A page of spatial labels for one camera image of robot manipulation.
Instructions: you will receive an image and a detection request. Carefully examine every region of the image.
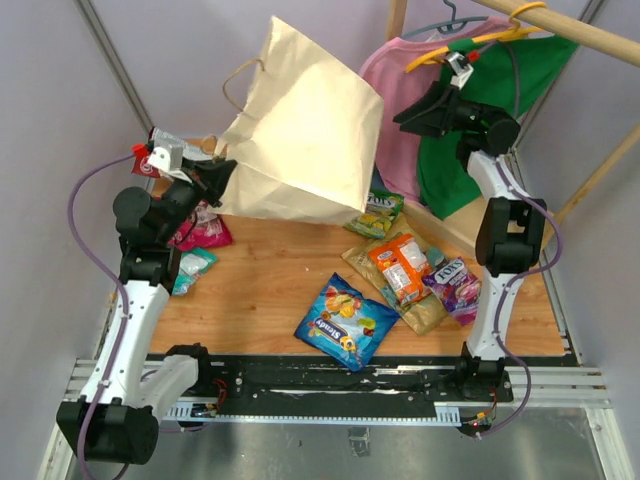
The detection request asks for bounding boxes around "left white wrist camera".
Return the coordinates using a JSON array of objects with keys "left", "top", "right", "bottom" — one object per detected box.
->
[{"left": 131, "top": 143, "right": 193, "bottom": 183}]

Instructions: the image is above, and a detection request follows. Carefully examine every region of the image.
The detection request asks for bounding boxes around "green tank top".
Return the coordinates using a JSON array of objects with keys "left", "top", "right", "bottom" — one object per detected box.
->
[{"left": 417, "top": 36, "right": 578, "bottom": 219}]

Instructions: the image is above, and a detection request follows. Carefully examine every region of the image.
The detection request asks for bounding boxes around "purple snack packet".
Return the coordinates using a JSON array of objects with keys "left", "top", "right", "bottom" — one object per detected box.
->
[{"left": 422, "top": 257, "right": 481, "bottom": 326}]

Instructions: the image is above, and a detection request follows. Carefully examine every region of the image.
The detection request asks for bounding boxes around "blue candy packet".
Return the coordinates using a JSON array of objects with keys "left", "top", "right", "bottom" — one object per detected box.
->
[{"left": 294, "top": 274, "right": 400, "bottom": 372}]

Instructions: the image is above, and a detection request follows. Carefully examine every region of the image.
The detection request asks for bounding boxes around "grey blue hanger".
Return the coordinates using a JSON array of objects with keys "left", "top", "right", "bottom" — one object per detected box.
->
[{"left": 401, "top": 0, "right": 488, "bottom": 40}]

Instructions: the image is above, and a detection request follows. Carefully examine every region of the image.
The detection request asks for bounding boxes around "tan salt vinegar chips bag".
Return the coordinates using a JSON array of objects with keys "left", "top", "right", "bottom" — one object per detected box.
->
[{"left": 340, "top": 215, "right": 449, "bottom": 337}]

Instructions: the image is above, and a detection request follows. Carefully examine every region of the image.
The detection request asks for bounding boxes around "orange Fox's candy packet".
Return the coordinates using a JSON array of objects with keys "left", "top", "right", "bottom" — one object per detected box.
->
[{"left": 368, "top": 234, "right": 432, "bottom": 307}]

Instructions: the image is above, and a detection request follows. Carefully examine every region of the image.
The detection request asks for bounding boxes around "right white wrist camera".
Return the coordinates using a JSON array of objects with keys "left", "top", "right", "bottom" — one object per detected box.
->
[{"left": 445, "top": 52, "right": 474, "bottom": 90}]

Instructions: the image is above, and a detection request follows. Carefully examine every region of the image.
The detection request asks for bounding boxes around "green snack packet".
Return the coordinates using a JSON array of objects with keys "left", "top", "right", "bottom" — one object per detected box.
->
[{"left": 344, "top": 189, "right": 404, "bottom": 239}]

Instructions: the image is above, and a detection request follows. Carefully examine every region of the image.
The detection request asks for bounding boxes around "wooden clothes rack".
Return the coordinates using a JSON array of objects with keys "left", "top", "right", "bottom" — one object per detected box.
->
[{"left": 384, "top": 0, "right": 640, "bottom": 261}]

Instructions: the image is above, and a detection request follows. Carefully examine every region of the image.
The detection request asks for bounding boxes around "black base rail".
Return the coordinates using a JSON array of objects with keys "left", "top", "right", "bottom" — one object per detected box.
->
[{"left": 166, "top": 355, "right": 514, "bottom": 427}]

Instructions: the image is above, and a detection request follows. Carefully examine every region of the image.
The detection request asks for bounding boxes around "teal white snack packet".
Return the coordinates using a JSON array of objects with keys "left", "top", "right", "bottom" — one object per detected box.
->
[{"left": 172, "top": 248, "right": 217, "bottom": 296}]

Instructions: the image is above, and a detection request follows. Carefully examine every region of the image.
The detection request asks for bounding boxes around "magenta crisps bag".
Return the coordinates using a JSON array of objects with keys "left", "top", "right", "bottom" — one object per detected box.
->
[{"left": 169, "top": 200, "right": 233, "bottom": 252}]

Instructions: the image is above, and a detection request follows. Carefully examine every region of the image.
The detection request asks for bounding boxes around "pink t-shirt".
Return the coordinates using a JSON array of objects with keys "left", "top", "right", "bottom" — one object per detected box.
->
[{"left": 358, "top": 14, "right": 526, "bottom": 204}]

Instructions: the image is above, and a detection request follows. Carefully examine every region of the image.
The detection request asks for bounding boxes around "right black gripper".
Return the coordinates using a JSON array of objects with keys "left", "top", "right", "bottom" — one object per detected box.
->
[{"left": 393, "top": 81, "right": 503, "bottom": 140}]

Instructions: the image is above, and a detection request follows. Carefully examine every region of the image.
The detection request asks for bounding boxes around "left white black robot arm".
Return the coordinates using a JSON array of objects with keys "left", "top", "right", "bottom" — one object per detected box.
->
[{"left": 56, "top": 158, "right": 238, "bottom": 467}]

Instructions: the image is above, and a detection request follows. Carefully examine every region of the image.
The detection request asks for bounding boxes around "red white chips bag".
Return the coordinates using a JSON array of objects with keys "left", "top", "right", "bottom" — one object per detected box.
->
[{"left": 132, "top": 127, "right": 212, "bottom": 179}]

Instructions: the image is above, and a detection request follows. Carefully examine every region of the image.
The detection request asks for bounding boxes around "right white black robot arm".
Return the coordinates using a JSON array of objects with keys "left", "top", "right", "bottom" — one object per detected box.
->
[{"left": 394, "top": 82, "right": 546, "bottom": 401}]

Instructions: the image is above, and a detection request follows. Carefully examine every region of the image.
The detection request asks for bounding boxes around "yellow hanger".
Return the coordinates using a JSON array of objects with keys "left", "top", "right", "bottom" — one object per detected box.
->
[{"left": 404, "top": 1, "right": 547, "bottom": 73}]

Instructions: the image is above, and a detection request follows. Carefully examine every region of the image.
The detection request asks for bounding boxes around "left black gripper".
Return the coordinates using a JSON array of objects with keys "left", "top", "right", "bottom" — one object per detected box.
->
[{"left": 157, "top": 157, "right": 237, "bottom": 243}]

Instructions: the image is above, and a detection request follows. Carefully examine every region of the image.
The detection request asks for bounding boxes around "brown paper bag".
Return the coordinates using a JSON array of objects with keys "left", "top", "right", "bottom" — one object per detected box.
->
[{"left": 216, "top": 17, "right": 384, "bottom": 226}]

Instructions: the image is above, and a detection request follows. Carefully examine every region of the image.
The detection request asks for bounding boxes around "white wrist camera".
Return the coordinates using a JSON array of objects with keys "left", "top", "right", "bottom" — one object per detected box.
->
[
  {"left": 445, "top": 52, "right": 474, "bottom": 90},
  {"left": 131, "top": 143, "right": 193, "bottom": 183}
]

